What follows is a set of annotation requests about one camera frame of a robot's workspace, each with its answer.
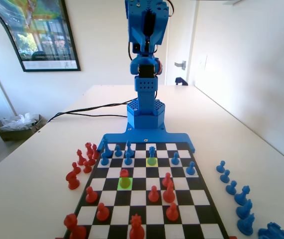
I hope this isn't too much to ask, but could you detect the blue chess queen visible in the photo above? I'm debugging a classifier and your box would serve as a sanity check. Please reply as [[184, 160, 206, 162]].
[[147, 146, 157, 166]]

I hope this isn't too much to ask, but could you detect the red chess rook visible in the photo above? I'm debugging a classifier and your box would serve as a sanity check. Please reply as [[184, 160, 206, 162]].
[[118, 168, 132, 190]]

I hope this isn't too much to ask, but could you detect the blue chess bishop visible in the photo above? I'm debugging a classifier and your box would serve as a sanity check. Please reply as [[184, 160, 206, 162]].
[[234, 185, 251, 206], [125, 140, 135, 158]]

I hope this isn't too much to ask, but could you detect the tall blue chess piece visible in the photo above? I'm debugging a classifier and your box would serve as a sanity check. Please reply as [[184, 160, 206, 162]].
[[101, 136, 113, 159]]

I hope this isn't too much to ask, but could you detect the red chess bishop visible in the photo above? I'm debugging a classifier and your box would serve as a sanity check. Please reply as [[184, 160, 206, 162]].
[[76, 148, 87, 166], [162, 181, 176, 204]]

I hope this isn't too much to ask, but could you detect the red chess pawn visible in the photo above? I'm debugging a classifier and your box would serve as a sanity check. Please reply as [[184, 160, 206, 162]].
[[83, 160, 93, 174], [85, 186, 99, 204], [161, 172, 173, 188], [96, 203, 110, 222], [165, 202, 179, 222], [148, 185, 160, 203], [71, 161, 82, 175]]

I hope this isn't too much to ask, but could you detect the large red chess piece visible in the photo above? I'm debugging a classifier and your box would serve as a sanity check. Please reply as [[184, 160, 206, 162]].
[[64, 213, 87, 239]]

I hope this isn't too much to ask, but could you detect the white door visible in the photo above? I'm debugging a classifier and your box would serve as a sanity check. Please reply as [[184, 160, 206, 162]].
[[165, 0, 200, 86]]

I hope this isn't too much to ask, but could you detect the small blue plastic part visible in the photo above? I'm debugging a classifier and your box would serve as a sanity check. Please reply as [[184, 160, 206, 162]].
[[174, 77, 189, 87]]

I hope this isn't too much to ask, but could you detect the black framed poster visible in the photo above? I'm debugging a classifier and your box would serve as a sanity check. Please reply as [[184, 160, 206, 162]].
[[0, 0, 81, 73]]

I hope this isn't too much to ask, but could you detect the clear plastic wrap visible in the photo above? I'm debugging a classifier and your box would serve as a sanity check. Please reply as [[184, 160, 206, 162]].
[[0, 112, 39, 131]]

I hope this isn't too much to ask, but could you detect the olive cardboard box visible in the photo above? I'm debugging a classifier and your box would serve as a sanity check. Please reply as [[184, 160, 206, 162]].
[[0, 114, 43, 142]]

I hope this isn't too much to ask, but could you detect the black and white chessboard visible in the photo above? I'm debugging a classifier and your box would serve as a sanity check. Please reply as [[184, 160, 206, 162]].
[[63, 141, 230, 239]]

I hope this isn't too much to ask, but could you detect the red white black servo wire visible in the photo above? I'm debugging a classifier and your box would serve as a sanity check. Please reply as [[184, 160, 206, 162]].
[[168, 0, 176, 18]]

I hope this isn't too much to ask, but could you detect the black power cable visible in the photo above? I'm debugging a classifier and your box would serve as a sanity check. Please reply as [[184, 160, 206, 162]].
[[46, 99, 139, 124], [54, 112, 128, 118]]

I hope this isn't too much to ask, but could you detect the blue board mount plate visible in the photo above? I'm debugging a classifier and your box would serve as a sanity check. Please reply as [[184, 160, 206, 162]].
[[99, 123, 196, 154]]

